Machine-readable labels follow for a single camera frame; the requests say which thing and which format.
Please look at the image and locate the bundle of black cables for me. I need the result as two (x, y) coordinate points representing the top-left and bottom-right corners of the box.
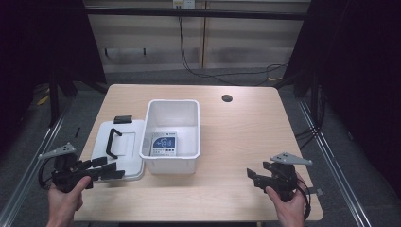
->
(294, 84), (326, 151)

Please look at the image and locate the black horizontal metal bar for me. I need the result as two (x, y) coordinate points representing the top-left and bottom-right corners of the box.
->
(84, 7), (312, 22)

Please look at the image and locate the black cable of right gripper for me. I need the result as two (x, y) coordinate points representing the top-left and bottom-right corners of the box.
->
(295, 179), (313, 221)

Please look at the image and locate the white wall socket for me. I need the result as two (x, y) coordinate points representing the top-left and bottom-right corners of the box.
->
(171, 0), (197, 9)

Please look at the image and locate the yellow floor tape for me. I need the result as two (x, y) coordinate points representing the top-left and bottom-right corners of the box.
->
(36, 94), (51, 107)

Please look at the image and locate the dark curtain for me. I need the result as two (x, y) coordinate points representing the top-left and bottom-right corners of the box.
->
(0, 0), (107, 155)
(282, 0), (401, 198)

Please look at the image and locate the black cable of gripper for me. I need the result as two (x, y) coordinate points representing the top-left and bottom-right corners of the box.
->
(295, 179), (313, 221)
(38, 156), (56, 191)

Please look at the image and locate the metal floor rail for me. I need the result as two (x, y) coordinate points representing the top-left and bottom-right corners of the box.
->
(0, 100), (74, 227)
(297, 98), (371, 227)

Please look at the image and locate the black cable on floor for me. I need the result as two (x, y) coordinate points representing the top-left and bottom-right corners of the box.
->
(178, 16), (288, 87)

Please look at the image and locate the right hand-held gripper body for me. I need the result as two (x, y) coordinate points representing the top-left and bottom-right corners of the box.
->
(258, 151), (314, 203)

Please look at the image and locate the person's right hand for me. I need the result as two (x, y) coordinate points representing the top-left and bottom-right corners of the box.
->
(265, 172), (308, 227)

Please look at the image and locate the white lid with black handle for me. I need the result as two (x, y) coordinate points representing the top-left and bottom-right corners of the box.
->
(90, 114), (147, 183)

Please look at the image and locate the white plastic storage box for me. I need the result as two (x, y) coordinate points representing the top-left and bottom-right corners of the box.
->
(138, 98), (201, 176)

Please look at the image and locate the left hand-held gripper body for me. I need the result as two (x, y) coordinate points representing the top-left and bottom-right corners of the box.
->
(38, 143), (96, 194)

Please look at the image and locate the grey tape strip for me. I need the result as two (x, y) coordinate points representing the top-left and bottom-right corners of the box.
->
(306, 186), (324, 197)

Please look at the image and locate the black metal stand leg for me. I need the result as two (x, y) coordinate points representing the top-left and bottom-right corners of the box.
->
(47, 70), (61, 128)

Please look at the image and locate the blue and white packet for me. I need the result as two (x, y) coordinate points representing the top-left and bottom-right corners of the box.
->
(150, 131), (179, 158)

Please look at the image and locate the person's left hand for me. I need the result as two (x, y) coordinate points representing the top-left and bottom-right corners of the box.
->
(46, 175), (93, 227)

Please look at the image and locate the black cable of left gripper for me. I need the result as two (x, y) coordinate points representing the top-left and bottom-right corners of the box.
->
(38, 156), (56, 191)

